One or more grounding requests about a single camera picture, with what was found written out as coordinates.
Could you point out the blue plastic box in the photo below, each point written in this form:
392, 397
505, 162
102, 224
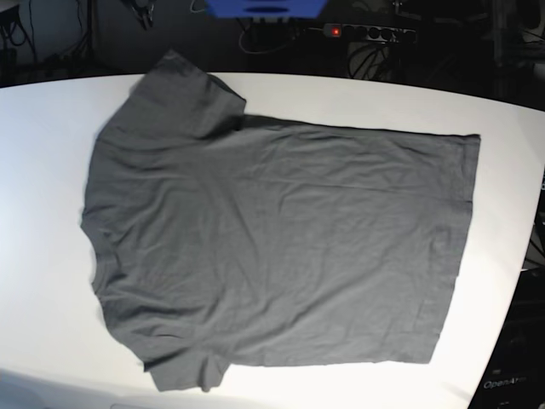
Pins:
266, 8

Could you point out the black OpenArm base box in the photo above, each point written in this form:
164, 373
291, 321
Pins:
514, 376

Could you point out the black power strip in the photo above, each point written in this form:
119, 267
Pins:
361, 33

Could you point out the dark grey T-shirt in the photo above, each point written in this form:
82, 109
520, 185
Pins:
228, 239

